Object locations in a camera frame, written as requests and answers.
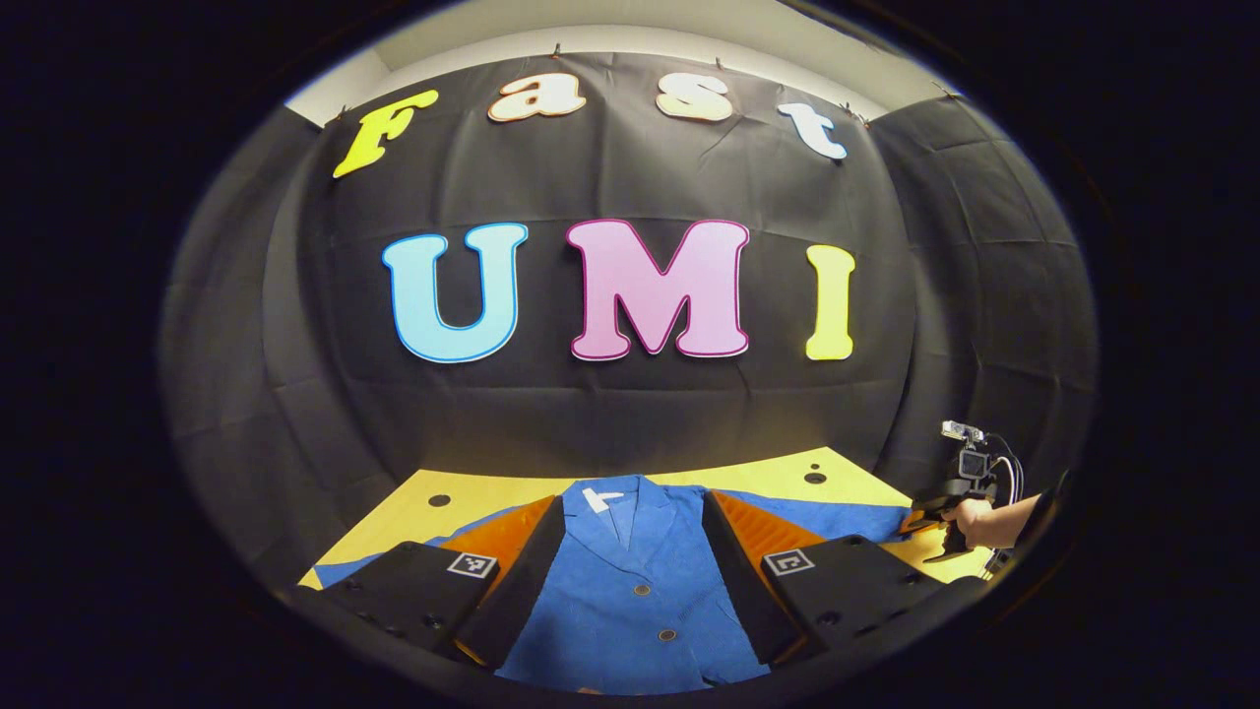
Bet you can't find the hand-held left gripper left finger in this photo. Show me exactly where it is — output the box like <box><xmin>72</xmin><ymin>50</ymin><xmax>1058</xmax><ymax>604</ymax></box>
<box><xmin>295</xmin><ymin>492</ymin><xmax>568</xmax><ymax>671</ymax></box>

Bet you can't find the blue button jacket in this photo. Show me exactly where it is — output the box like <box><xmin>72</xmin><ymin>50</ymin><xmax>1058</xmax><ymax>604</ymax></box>
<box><xmin>313</xmin><ymin>475</ymin><xmax>913</xmax><ymax>696</ymax></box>

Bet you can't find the black backdrop cloth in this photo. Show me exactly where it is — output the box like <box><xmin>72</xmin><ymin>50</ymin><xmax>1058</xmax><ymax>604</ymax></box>
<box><xmin>162</xmin><ymin>49</ymin><xmax>1100</xmax><ymax>592</ymax></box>

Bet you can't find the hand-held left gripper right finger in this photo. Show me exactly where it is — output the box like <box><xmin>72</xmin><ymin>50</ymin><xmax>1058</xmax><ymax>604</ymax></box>
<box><xmin>701</xmin><ymin>489</ymin><xmax>987</xmax><ymax>667</ymax></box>

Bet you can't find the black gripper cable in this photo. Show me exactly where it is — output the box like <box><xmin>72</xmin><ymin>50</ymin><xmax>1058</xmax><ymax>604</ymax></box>
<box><xmin>984</xmin><ymin>431</ymin><xmax>1027</xmax><ymax>507</ymax></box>

